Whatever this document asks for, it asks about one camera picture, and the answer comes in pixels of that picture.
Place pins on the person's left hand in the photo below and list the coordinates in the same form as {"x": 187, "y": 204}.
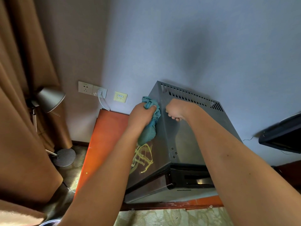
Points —
{"x": 141, "y": 117}

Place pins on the person's right hand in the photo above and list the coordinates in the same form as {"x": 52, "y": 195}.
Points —
{"x": 176, "y": 110}

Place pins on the green blue cleaning cloth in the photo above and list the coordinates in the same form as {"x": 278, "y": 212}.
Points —
{"x": 148, "y": 136}

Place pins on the grey mini fridge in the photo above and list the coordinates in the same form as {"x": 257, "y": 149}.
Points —
{"x": 183, "y": 138}

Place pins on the person's left forearm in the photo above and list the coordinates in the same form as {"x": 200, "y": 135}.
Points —
{"x": 101, "y": 185}

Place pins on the person's right forearm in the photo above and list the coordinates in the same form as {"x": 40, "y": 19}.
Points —
{"x": 247, "y": 176}

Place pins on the grey metal lamp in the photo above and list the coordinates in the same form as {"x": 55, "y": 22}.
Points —
{"x": 50, "y": 98}

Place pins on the black television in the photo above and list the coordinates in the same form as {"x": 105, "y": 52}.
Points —
{"x": 282, "y": 134}

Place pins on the brown curtain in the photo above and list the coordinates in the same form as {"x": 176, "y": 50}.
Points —
{"x": 18, "y": 115}

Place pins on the round metal trash bin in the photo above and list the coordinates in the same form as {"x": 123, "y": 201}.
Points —
{"x": 50, "y": 223}

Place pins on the yellowish wall plate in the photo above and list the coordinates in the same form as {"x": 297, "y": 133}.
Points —
{"x": 120, "y": 97}

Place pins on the white wall socket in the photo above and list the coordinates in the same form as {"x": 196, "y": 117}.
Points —
{"x": 85, "y": 88}

